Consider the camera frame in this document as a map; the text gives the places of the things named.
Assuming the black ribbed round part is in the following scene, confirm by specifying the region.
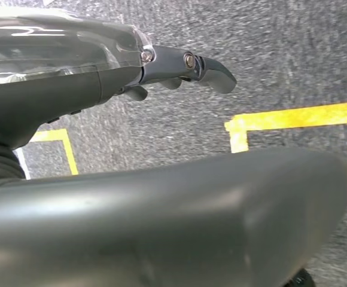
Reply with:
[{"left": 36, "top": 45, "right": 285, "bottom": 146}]
[{"left": 283, "top": 268, "right": 317, "bottom": 287}]

